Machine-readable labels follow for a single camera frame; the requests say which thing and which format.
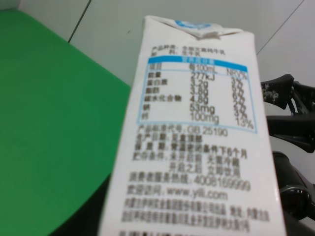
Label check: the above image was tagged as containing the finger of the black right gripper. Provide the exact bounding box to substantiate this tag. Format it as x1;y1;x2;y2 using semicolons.
261;74;315;115
266;114;315;153

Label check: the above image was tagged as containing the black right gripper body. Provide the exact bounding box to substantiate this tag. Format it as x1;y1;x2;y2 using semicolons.
273;151;315;236

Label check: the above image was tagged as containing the white blue milk carton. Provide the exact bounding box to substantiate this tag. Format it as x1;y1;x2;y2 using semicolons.
98;16;286;236

